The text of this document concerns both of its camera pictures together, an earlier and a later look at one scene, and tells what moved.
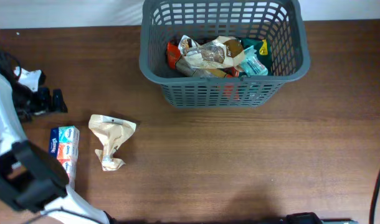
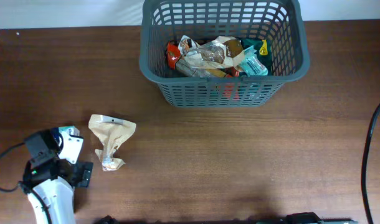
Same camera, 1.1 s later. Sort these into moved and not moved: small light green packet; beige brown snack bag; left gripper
Moved: left gripper
Not moved: beige brown snack bag; small light green packet
